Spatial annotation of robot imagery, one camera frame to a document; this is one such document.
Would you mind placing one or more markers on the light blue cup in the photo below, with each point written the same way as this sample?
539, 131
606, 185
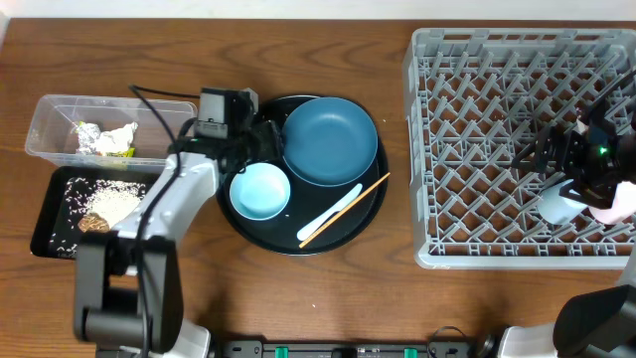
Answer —
556, 209

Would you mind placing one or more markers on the grey dishwasher rack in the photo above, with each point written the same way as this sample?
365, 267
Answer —
474, 99

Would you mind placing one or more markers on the wooden chopstick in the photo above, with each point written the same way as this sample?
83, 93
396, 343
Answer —
338, 215

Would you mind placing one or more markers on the pink cup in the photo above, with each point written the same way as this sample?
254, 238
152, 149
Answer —
622, 207

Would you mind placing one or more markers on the light blue bowl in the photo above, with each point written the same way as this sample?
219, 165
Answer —
260, 192

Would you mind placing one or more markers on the light blue plastic knife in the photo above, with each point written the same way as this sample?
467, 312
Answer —
305, 232

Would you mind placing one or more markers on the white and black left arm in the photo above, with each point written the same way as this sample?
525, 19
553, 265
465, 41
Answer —
128, 293

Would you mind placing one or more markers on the brown cookie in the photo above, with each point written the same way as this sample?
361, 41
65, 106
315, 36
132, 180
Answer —
93, 222

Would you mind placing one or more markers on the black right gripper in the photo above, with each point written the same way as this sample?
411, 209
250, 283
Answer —
570, 144

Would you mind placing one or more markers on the spilled white rice pile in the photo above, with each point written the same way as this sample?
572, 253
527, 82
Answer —
113, 200

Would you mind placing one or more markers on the dark blue plate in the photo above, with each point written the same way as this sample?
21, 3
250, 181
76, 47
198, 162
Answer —
329, 141

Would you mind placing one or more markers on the foil snack wrapper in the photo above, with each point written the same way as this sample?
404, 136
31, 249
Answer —
87, 135

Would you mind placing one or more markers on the round black tray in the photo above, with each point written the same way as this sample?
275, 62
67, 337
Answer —
307, 201

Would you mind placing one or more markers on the clear plastic bin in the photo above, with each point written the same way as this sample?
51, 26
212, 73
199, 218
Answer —
52, 134

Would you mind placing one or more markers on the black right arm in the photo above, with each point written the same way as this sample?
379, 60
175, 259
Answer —
600, 323

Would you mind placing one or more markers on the black rectangular tray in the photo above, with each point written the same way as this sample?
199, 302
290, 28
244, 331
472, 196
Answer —
53, 199

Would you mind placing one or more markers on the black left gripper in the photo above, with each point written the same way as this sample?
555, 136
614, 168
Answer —
268, 137

